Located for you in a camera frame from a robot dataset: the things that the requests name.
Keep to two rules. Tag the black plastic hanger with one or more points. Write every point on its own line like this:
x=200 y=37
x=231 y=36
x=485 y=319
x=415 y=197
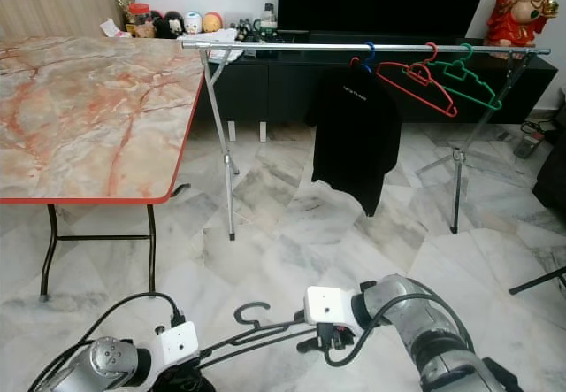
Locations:
x=255 y=304

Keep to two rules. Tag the blue plastic hanger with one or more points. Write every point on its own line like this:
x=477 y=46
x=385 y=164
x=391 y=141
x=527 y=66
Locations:
x=373 y=56

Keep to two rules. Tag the red plastic hanger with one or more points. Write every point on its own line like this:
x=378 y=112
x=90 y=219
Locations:
x=420 y=72

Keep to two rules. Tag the green plastic hanger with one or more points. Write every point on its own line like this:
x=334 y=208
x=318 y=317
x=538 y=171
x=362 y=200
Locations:
x=464 y=67

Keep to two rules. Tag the black t-shirt white print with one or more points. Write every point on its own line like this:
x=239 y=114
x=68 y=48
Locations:
x=354 y=135

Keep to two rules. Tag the black folding chair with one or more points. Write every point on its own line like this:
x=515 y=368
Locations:
x=539 y=280

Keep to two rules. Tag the black TV console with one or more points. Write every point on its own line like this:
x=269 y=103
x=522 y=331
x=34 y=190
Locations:
x=270 y=96

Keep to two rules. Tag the silver metal clothes rack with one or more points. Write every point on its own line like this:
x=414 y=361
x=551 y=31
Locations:
x=283 y=46

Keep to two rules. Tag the floor power strip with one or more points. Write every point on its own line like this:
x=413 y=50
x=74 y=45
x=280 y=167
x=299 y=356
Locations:
x=531 y=147

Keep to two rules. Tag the white crumpled cloth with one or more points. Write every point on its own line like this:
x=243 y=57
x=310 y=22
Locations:
x=221 y=54

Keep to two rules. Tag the marble top folding table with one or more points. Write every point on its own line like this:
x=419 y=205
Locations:
x=88 y=122

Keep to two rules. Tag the small dark metal figurine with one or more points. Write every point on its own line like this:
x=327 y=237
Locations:
x=245 y=30

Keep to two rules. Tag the clear plastic bottle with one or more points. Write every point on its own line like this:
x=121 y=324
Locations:
x=267 y=24

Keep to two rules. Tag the orange round doll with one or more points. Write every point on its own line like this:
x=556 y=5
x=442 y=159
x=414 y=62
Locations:
x=210 y=21

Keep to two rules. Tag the white round doll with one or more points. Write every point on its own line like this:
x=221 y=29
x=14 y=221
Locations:
x=192 y=22

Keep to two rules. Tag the black white-faced plush doll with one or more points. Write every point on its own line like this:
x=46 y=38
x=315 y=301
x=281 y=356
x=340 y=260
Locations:
x=173 y=25

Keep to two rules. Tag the dark brown plush doll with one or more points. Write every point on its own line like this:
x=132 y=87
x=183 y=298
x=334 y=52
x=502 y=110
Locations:
x=159 y=27

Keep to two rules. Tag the black flat television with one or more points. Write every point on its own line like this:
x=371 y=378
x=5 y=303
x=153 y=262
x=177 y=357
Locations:
x=385 y=1

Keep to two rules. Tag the pink white packet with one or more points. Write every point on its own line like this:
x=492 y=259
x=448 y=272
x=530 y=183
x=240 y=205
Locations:
x=112 y=28

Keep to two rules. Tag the red gold buddha statue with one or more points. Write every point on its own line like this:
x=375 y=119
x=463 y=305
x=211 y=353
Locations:
x=517 y=20

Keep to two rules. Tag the light wooden cabinet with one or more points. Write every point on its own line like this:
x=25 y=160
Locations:
x=53 y=11

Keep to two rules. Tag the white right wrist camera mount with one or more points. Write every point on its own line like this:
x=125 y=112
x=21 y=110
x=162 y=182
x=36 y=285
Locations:
x=329 y=306

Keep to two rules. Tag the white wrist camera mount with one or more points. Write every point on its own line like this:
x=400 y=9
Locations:
x=329 y=306
x=181 y=346

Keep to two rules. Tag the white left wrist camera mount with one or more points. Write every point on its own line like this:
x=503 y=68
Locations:
x=181 y=346

